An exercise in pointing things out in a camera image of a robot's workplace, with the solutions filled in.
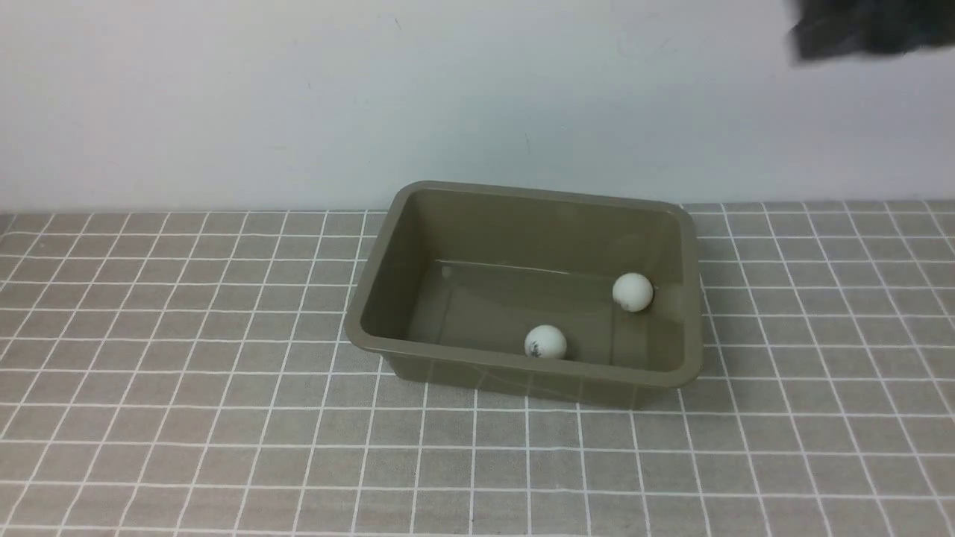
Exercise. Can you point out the black blurred gripper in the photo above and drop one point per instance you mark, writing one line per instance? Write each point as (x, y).
(824, 30)

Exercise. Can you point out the plain white ping-pong ball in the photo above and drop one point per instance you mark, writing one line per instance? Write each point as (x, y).
(633, 292)

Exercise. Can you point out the white ping-pong ball with logo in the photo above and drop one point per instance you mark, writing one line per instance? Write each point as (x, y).
(545, 341)

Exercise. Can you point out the olive green plastic bin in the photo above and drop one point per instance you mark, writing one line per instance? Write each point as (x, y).
(460, 272)

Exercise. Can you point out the grey checkered tablecloth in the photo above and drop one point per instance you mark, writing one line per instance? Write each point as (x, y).
(187, 374)

